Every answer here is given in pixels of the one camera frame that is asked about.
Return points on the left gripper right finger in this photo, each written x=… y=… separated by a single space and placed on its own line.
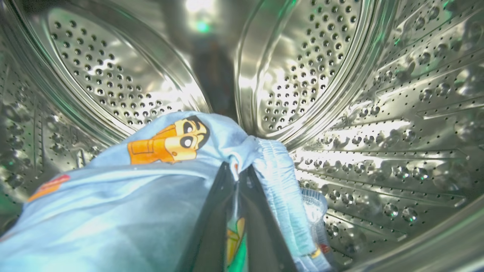
x=261 y=234

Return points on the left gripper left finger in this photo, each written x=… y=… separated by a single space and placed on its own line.
x=211 y=226

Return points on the blue cartoon print garment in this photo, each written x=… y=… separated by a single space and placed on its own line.
x=113 y=219

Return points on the steel perforated washer drum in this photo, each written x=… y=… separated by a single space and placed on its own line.
x=378 y=113

